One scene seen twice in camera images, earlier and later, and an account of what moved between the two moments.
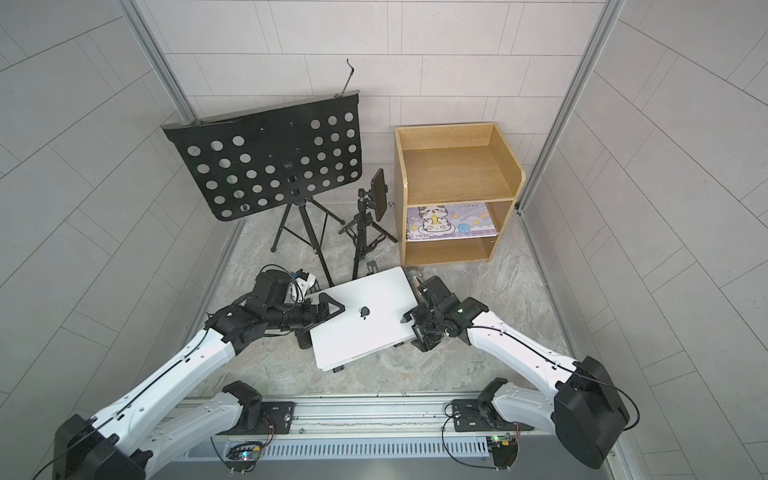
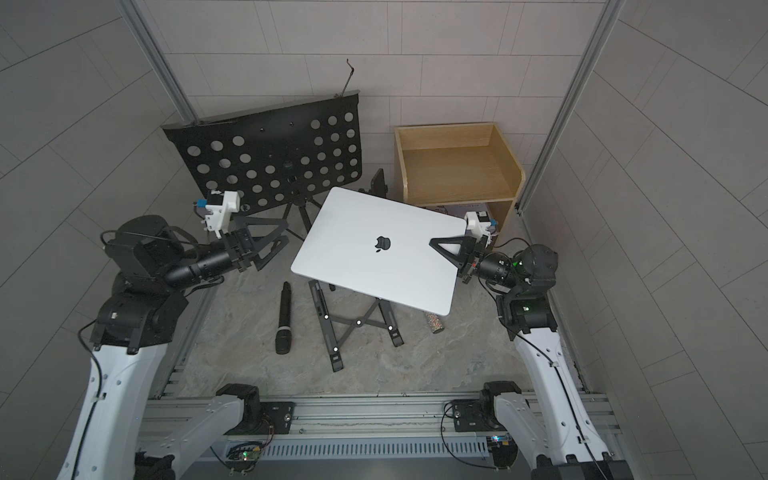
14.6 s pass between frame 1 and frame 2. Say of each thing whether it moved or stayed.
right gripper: moved
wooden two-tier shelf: stayed
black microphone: moved
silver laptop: moved
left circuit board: stayed
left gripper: moved
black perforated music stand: stayed
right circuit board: stayed
